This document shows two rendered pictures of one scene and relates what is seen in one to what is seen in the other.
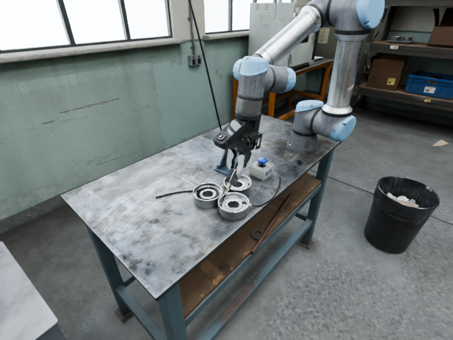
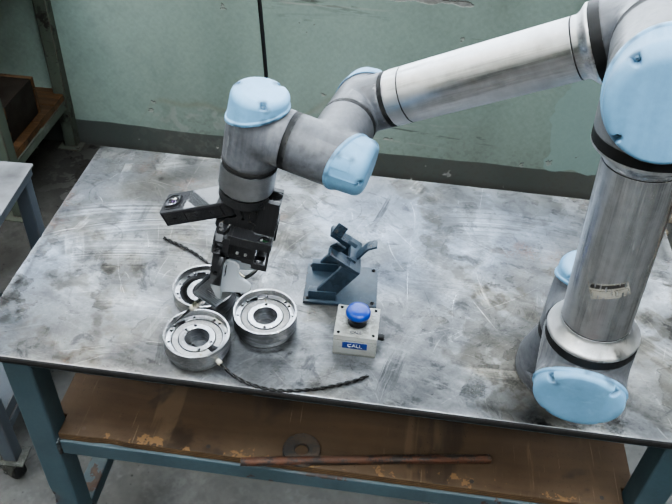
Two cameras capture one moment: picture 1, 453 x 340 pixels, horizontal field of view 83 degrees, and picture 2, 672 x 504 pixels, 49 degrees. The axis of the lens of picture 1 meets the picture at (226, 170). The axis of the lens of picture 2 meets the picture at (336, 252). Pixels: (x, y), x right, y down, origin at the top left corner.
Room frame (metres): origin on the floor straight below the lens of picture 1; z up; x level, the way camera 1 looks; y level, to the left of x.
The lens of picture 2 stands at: (0.36, -0.78, 1.72)
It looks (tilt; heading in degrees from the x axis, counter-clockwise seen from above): 41 degrees down; 53
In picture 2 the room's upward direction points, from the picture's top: 4 degrees clockwise
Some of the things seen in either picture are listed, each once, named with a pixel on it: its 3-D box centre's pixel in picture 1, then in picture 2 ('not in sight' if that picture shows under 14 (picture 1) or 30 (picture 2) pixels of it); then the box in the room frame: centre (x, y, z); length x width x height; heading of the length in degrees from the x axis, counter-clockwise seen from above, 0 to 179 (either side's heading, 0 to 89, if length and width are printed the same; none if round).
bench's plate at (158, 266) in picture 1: (228, 163); (358, 273); (1.00, -0.01, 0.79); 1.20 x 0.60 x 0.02; 138
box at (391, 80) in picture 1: (387, 72); not in sight; (3.66, -2.20, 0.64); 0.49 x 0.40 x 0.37; 53
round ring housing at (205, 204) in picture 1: (207, 195); (204, 293); (0.72, 0.07, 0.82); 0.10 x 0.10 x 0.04
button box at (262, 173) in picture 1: (262, 168); (359, 330); (0.90, -0.15, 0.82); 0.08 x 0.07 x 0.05; 138
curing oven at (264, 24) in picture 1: (286, 36); not in sight; (3.28, -0.68, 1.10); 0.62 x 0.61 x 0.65; 138
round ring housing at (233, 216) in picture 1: (233, 206); (197, 341); (0.66, -0.02, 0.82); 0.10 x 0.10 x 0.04
